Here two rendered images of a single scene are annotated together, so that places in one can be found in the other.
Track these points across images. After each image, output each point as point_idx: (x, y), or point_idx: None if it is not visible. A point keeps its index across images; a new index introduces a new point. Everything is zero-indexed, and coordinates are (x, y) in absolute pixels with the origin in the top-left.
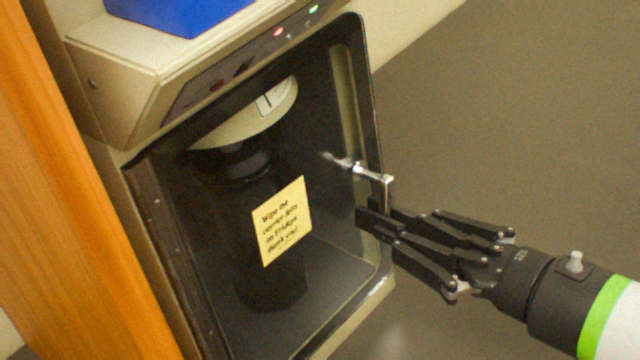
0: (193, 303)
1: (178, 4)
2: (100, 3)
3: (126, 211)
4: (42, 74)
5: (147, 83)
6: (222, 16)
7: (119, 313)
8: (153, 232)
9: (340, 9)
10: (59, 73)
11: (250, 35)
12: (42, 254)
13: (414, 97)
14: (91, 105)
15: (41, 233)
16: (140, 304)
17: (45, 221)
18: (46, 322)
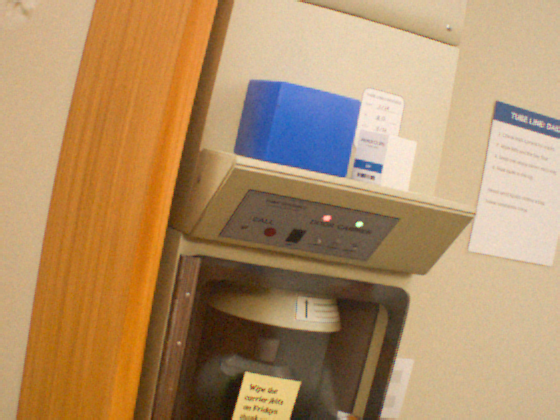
0: (165, 395)
1: (269, 137)
2: (233, 147)
3: (164, 296)
4: (183, 123)
5: (228, 165)
6: (291, 162)
7: (127, 295)
8: (172, 311)
9: (396, 283)
10: (184, 178)
11: (303, 191)
12: (102, 276)
13: None
14: (190, 198)
15: (115, 247)
16: (141, 302)
17: (125, 228)
18: (55, 390)
